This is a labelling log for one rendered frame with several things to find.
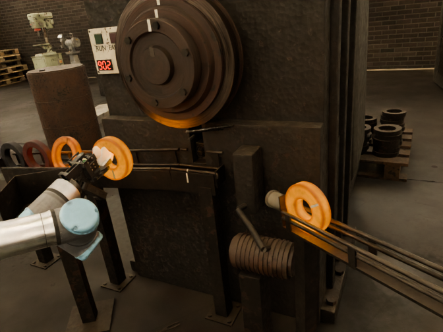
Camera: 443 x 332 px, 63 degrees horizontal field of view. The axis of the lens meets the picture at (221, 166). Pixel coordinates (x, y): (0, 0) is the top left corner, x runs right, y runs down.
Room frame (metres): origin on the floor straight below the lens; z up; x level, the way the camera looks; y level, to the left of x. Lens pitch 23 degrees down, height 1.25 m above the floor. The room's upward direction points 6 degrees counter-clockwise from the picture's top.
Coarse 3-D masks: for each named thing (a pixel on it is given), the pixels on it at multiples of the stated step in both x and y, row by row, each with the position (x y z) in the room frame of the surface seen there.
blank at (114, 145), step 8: (112, 136) 1.19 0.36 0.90; (96, 144) 1.19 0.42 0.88; (104, 144) 1.17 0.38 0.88; (112, 144) 1.16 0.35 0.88; (120, 144) 1.15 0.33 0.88; (112, 152) 1.16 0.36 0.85; (120, 152) 1.14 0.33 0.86; (128, 152) 1.15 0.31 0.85; (120, 160) 1.15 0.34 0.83; (128, 160) 1.14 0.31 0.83; (112, 168) 1.17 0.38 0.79; (120, 168) 1.15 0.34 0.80; (128, 168) 1.14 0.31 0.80; (112, 176) 1.17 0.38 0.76; (120, 176) 1.15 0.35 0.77
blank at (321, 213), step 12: (288, 192) 0.96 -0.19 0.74; (300, 192) 0.91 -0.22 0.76; (312, 192) 0.88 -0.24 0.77; (288, 204) 0.96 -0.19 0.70; (300, 204) 0.94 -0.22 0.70; (312, 204) 0.87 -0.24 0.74; (324, 204) 0.86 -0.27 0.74; (300, 216) 0.92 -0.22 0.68; (312, 216) 0.87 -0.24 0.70; (324, 216) 0.84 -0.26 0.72; (324, 228) 0.85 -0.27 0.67
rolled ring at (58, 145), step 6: (60, 138) 1.69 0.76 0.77; (66, 138) 1.67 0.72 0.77; (72, 138) 1.67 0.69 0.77; (54, 144) 1.70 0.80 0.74; (60, 144) 1.68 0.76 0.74; (72, 144) 1.64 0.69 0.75; (78, 144) 1.65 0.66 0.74; (54, 150) 1.69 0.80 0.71; (60, 150) 1.71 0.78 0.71; (72, 150) 1.63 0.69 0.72; (78, 150) 1.63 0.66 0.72; (54, 156) 1.68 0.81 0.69; (60, 156) 1.70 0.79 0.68; (54, 162) 1.67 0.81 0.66; (60, 162) 1.68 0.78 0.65
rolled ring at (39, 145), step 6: (24, 144) 1.74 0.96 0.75; (30, 144) 1.72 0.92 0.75; (36, 144) 1.70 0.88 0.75; (42, 144) 1.71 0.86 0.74; (24, 150) 1.75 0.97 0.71; (30, 150) 1.76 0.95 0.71; (42, 150) 1.69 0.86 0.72; (48, 150) 1.70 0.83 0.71; (24, 156) 1.75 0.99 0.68; (30, 156) 1.76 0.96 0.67; (48, 156) 1.68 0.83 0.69; (30, 162) 1.75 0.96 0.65; (36, 162) 1.77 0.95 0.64; (48, 162) 1.68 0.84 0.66
